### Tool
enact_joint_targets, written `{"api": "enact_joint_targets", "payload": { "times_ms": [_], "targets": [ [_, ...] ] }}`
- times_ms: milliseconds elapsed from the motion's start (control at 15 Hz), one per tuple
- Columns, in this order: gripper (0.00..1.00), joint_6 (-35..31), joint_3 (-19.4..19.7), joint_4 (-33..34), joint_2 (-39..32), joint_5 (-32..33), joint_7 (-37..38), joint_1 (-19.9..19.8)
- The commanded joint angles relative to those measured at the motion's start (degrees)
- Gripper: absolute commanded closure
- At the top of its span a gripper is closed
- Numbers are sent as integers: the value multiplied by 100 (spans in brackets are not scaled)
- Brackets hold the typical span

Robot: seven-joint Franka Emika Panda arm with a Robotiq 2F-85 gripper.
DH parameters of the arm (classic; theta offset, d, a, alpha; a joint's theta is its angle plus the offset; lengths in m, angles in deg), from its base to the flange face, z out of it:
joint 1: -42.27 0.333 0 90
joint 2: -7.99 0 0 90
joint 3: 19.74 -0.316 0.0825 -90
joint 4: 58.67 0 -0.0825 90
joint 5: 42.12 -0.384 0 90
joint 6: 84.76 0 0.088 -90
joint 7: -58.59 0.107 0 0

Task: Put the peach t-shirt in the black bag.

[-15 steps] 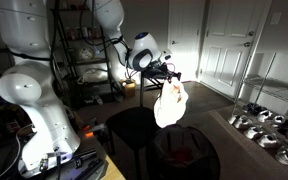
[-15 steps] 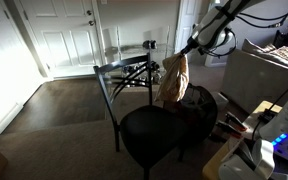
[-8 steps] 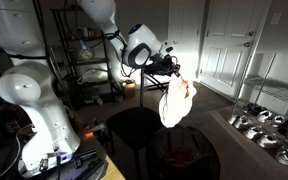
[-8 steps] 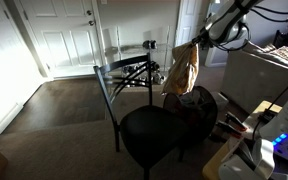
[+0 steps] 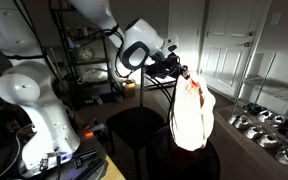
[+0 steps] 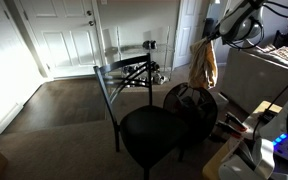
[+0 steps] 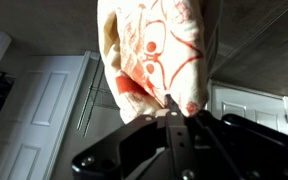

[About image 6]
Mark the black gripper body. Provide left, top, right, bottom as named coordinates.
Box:
left=206, top=30, right=221, bottom=43

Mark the peach printed t-shirt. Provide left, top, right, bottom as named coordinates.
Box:
left=188, top=37, right=219, bottom=90

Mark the black mesh laundry bag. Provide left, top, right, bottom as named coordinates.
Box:
left=162, top=82, right=219, bottom=148

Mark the white interior door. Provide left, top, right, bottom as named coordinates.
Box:
left=173, top=0, right=212, bottom=70

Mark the dark sneaker pair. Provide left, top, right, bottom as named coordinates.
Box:
left=122, top=65, right=137, bottom=76
left=149, top=60, right=161, bottom=72

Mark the white sneaker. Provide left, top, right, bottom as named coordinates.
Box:
left=153, top=73, right=170, bottom=86

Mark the patterned throw pillow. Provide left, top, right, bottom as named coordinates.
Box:
left=269, top=44, right=288, bottom=65

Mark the orange black clamp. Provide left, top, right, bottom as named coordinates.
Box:
left=224, top=112, right=249, bottom=133
left=215, top=121, right=244, bottom=140

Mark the black power adapter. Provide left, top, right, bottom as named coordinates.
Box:
left=257, top=111, right=279, bottom=124

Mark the black metal chair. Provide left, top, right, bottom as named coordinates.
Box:
left=93, top=53, right=189, bottom=180

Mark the white panelled entry door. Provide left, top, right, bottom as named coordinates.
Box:
left=17, top=0, right=104, bottom=80

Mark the white door with lever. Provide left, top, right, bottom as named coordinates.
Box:
left=0, top=0, right=46, bottom=138

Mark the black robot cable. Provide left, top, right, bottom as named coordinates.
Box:
left=262, top=0, right=288, bottom=22

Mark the chrome wire shoe rack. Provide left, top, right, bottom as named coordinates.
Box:
left=116, top=25, right=174, bottom=85

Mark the black adapter cable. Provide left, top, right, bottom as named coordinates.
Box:
left=251, top=71, right=288, bottom=142

